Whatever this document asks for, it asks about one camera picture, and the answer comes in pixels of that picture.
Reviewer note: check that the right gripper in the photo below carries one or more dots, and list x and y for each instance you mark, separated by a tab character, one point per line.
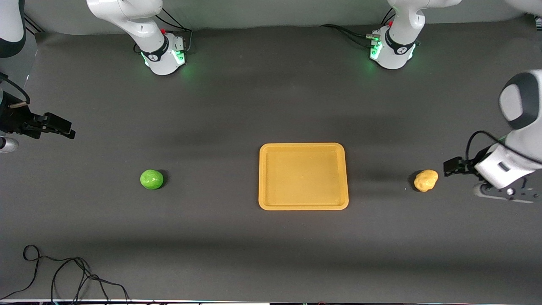
12	120

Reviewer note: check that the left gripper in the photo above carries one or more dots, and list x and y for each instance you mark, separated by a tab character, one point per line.
467	165

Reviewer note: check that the yellow potato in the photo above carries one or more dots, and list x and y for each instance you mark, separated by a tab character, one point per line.
426	181

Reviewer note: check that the green apple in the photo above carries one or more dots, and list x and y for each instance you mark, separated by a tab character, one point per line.
151	179

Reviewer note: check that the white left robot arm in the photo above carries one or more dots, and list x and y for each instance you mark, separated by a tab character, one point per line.
400	25

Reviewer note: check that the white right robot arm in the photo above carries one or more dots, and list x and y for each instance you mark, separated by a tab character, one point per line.
139	21

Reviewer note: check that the yellow plastic tray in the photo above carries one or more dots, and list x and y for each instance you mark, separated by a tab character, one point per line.
302	176

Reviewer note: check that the dark grey table mat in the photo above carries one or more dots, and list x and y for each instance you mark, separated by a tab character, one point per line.
254	106

